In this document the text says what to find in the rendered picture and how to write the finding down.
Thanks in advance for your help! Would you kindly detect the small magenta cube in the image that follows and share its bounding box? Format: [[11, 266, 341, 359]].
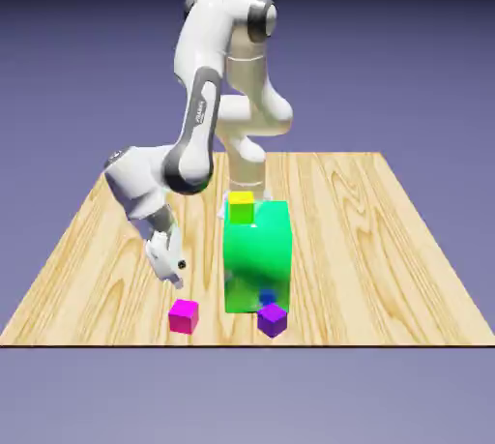
[[167, 298, 200, 336]]

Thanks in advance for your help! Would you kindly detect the small yellow cube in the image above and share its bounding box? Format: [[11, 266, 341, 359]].
[[227, 191, 256, 225]]

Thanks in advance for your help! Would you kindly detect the large green box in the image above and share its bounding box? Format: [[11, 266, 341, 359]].
[[222, 199, 293, 314]]

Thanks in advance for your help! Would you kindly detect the small purple cube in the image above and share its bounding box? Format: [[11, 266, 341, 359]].
[[256, 303, 288, 340]]

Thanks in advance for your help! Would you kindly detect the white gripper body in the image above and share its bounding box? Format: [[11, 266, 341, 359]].
[[145, 227, 188, 283]]

